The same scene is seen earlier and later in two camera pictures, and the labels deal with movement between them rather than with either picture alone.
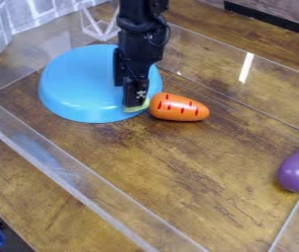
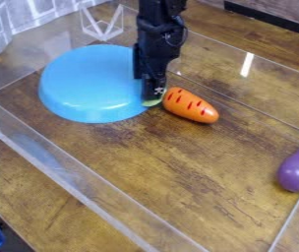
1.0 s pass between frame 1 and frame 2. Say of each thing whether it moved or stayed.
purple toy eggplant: stayed
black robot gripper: moved
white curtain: stayed
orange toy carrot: moved
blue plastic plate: stayed
